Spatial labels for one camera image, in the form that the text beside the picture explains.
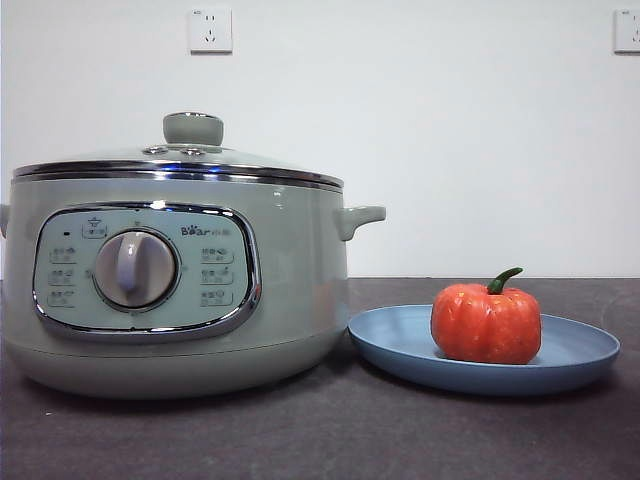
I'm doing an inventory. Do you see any blue plate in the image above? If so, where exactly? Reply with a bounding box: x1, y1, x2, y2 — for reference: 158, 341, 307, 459
347, 304, 622, 398

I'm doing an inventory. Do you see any orange pumpkin with green stem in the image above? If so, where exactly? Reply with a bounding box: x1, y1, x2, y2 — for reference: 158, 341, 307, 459
430, 266, 544, 366

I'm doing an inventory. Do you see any white wall socket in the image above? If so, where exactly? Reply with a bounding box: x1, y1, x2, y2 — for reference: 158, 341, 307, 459
187, 6, 235, 56
613, 8, 640, 56

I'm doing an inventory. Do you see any glass lid with round knob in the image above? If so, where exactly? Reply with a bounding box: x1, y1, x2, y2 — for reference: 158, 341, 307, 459
12, 111, 344, 191

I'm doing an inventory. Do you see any pale green electric steamer pot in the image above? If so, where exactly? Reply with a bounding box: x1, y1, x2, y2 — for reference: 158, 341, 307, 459
0, 169, 388, 401

